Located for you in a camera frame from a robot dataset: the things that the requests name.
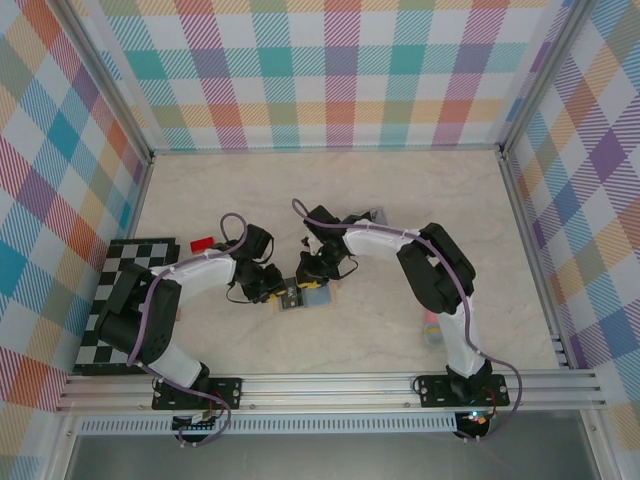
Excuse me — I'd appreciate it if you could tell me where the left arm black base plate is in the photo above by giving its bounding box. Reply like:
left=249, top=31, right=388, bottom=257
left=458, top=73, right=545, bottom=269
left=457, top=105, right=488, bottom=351
left=151, top=377, right=245, bottom=412

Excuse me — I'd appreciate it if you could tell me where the slotted white cable duct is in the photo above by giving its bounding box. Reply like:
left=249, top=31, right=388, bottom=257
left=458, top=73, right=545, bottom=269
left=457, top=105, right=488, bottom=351
left=78, top=418, right=459, bottom=435

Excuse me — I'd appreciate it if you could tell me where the aluminium floor rail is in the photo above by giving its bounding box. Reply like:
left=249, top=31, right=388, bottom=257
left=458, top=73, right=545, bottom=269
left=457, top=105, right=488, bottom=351
left=122, top=154, right=155, bottom=241
left=498, top=149, right=571, bottom=371

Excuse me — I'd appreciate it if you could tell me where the aluminium mounting rail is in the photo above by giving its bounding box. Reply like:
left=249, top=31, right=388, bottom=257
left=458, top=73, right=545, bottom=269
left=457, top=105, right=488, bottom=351
left=54, top=369, right=607, bottom=415

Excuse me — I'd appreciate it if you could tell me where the black grey checkerboard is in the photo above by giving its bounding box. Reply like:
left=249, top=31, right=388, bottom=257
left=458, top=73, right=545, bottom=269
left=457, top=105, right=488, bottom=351
left=73, top=237, right=180, bottom=376

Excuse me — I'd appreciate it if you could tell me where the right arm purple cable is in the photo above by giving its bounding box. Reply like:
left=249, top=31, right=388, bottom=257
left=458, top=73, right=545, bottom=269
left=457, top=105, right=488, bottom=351
left=291, top=198, right=524, bottom=444

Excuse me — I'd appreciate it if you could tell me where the left aluminium frame post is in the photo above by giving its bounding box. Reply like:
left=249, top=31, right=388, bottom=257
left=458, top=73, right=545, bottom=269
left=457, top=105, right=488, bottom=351
left=58, top=0, right=154, bottom=164

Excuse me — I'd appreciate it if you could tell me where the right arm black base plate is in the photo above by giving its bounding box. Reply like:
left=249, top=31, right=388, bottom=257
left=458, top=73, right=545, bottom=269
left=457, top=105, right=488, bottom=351
left=415, top=373, right=511, bottom=409

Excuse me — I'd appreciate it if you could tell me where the right aluminium frame post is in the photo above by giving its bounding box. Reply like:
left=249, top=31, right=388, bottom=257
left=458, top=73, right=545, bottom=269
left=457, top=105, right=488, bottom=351
left=499, top=0, right=596, bottom=156

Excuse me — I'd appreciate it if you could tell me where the beige leather card holder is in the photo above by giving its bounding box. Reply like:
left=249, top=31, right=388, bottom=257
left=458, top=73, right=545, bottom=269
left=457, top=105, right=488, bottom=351
left=272, top=283, right=335, bottom=315

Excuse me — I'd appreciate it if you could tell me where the right aluminium floor rail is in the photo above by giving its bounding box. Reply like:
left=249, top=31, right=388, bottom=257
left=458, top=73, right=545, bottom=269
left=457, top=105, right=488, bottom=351
left=498, top=149, right=571, bottom=371

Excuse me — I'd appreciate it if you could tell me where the left aluminium floor rail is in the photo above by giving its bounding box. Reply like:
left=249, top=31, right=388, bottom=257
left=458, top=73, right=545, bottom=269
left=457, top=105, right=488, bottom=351
left=122, top=154, right=155, bottom=241

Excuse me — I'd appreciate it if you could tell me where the pink toy microphone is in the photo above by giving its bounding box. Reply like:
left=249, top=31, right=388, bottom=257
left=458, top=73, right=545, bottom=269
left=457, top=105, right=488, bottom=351
left=422, top=309, right=445, bottom=349

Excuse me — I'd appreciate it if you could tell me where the aluminium frame post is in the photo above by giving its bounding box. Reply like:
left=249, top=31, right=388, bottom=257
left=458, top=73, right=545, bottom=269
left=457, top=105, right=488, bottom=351
left=499, top=0, right=596, bottom=156
left=58, top=0, right=154, bottom=164

